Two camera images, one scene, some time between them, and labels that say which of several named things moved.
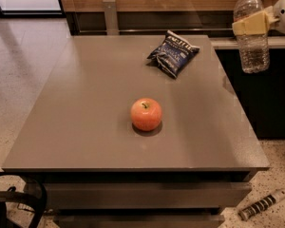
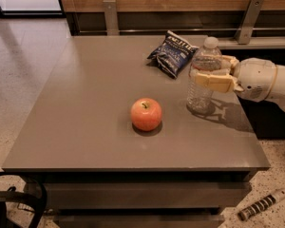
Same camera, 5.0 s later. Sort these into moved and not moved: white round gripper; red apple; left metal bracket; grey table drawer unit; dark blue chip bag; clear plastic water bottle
Moved: white round gripper; clear plastic water bottle
Not moved: dark blue chip bag; left metal bracket; red apple; grey table drawer unit
